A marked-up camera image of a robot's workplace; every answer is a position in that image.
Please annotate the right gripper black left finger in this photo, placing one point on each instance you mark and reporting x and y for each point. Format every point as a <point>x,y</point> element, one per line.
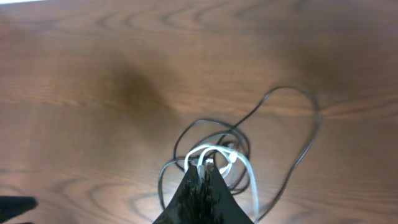
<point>189,205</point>

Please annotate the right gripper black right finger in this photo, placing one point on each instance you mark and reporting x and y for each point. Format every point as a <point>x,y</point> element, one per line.
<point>220,205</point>

